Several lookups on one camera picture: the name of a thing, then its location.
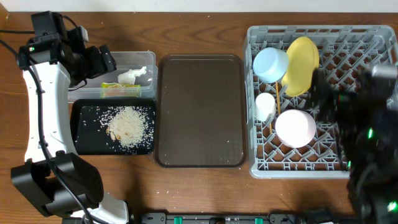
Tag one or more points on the white paper cup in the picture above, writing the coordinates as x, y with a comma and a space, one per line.
265, 106

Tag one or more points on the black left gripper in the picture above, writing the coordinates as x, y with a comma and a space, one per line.
106, 58

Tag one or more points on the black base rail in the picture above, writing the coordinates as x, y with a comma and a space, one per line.
274, 217

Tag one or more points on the brown serving tray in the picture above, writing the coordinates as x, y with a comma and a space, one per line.
201, 112

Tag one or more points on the pile of rice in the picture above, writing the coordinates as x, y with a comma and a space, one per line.
131, 129

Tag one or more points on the yellow plate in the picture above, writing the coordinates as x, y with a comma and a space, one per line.
303, 60

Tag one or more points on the white napkin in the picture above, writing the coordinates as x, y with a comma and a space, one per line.
130, 76

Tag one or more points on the grey dishwasher rack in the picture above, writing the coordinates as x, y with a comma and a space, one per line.
343, 52

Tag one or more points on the clear plastic bin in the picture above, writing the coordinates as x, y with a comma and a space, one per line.
125, 61

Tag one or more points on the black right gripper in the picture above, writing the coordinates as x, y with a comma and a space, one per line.
337, 100

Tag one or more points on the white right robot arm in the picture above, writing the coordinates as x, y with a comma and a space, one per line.
367, 138

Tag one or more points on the black tray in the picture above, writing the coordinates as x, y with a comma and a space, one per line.
89, 138

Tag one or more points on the yellow snack wrapper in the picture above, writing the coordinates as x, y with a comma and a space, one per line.
119, 90

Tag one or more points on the light blue bowl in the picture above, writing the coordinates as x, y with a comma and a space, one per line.
270, 64

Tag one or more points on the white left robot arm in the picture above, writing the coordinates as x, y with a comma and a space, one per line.
54, 178

